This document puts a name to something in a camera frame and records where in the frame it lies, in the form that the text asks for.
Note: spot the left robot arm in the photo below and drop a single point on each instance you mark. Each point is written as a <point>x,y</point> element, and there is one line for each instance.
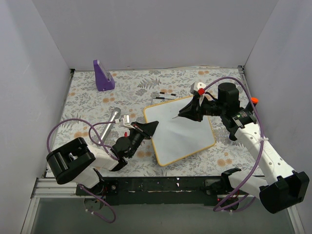
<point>78,162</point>

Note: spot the purple wedge stand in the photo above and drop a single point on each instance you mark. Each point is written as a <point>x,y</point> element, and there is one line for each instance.
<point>104,79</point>

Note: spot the silver microphone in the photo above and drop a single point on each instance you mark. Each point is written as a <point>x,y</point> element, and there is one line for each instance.
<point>115,114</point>

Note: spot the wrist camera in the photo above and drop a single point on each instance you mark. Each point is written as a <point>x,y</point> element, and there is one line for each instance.
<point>199,88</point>
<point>124,121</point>

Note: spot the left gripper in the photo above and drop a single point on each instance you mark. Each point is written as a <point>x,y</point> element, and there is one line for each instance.
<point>141,130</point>

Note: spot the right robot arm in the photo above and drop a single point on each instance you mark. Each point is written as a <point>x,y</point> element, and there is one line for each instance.
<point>271,180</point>

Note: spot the floral table mat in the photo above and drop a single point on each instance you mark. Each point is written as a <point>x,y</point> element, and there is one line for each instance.
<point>133,92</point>

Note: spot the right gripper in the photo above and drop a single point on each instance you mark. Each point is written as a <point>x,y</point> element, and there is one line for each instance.
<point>198,108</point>

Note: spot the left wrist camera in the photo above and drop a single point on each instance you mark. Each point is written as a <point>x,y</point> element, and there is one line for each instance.
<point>124,121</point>

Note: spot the yellow framed whiteboard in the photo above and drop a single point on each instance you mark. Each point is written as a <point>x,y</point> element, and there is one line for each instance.
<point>175,139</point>

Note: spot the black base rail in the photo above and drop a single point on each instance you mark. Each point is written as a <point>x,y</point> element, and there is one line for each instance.
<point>206,190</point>

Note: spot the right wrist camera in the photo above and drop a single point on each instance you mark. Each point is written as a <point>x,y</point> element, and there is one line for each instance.
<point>199,88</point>

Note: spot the black toy gun orange tip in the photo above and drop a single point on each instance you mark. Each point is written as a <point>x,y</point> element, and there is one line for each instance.
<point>251,104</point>

